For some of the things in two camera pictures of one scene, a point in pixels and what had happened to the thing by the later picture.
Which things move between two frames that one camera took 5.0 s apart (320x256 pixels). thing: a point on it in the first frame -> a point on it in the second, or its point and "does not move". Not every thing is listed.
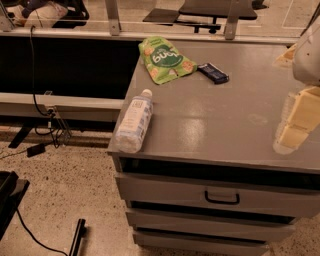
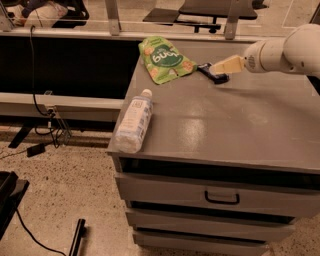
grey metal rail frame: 113,29 does not move
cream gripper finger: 303,118 -> 261,56
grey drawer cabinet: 207,179 does not move
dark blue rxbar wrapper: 215,74 does not move
